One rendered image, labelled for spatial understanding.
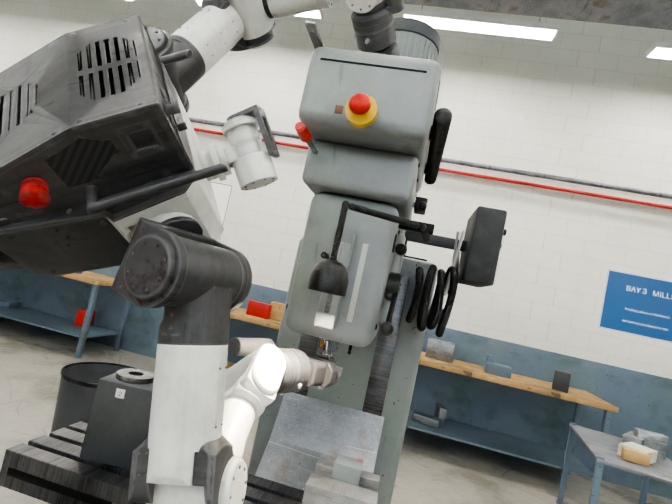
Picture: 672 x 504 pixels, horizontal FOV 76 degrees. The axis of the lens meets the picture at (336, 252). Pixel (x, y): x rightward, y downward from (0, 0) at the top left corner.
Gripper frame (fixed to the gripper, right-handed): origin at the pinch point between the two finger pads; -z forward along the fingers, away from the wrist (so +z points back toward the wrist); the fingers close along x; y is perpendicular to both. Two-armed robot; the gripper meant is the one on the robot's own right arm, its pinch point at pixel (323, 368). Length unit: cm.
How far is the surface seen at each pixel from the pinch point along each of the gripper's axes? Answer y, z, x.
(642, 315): -62, -492, -64
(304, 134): -45, 27, -2
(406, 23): -95, -12, 6
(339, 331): -10.0, 7.1, -6.4
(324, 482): 21.9, 2.5, -8.1
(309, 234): -28.9, 11.8, 3.6
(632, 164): -226, -475, -32
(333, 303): -15.6, 11.3, -6.3
